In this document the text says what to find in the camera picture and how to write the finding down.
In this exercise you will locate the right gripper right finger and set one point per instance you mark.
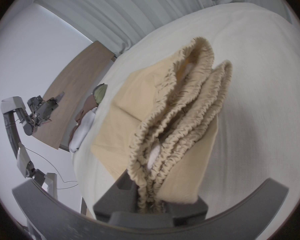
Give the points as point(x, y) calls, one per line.
point(190, 209)

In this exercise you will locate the brown garment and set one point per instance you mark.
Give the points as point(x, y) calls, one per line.
point(86, 107)

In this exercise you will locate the white garment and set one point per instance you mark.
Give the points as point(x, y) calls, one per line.
point(81, 134)

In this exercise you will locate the green garment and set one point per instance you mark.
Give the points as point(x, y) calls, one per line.
point(100, 94)

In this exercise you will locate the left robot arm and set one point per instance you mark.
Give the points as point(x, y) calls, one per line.
point(11, 134)

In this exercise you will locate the beige shorts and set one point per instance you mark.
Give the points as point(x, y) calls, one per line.
point(165, 121)

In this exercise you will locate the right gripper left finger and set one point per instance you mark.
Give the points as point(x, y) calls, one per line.
point(120, 199)

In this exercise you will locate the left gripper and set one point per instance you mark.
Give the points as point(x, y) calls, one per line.
point(48, 106)

